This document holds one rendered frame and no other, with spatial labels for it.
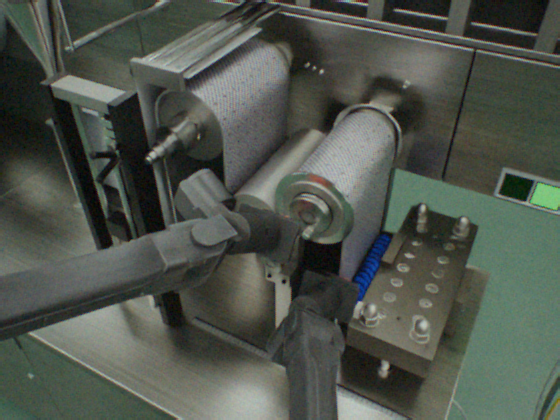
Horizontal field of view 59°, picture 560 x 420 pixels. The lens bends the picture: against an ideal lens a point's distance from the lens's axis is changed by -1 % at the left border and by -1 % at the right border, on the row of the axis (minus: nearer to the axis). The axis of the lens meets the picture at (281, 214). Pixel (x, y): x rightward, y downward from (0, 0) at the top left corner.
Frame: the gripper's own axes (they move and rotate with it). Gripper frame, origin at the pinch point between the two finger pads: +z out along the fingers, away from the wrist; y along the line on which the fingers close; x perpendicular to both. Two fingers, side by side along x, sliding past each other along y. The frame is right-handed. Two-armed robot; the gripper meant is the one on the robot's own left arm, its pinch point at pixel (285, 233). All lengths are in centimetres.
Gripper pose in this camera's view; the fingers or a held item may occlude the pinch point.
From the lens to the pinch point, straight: 83.9
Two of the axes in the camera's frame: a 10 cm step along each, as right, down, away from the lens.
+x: 3.2, -9.4, -0.9
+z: 3.8, 0.4, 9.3
